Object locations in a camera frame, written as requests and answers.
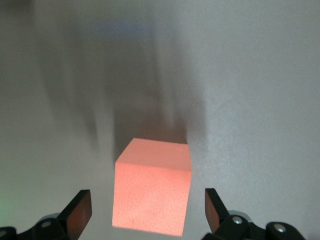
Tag orange foam cube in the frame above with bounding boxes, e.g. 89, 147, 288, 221
111, 137, 193, 236

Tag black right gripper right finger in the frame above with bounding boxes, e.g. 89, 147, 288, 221
203, 187, 305, 240

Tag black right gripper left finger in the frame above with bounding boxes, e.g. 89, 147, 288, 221
0, 189, 93, 240

